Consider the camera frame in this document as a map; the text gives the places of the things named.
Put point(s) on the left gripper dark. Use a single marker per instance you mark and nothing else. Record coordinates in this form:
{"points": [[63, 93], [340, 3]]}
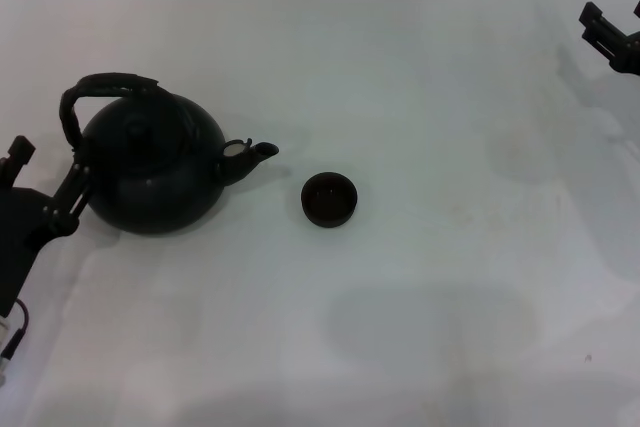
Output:
{"points": [[17, 237]]}

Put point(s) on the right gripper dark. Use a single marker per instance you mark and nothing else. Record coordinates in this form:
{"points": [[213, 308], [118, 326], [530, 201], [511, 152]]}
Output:
{"points": [[631, 57]]}

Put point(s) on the black teapot lid with knob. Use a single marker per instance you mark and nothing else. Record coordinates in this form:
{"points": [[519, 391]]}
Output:
{"points": [[136, 132]]}

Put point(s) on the small dark brown teacup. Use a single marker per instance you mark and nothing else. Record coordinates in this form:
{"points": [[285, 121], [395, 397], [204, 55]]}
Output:
{"points": [[329, 199]]}

